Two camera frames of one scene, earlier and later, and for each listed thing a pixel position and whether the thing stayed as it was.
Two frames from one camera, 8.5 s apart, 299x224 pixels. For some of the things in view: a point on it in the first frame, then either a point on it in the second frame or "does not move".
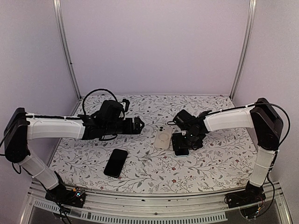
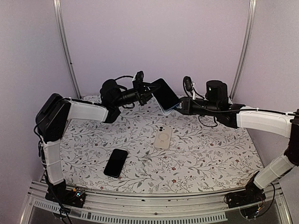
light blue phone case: (181, 152) -> (167, 111)
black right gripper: (193, 146) -> (186, 108)
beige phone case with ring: (163, 137) does not move
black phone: (180, 144) -> (165, 94)
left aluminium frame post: (65, 45) does not move
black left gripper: (130, 130) -> (143, 93)
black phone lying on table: (115, 164) does not move
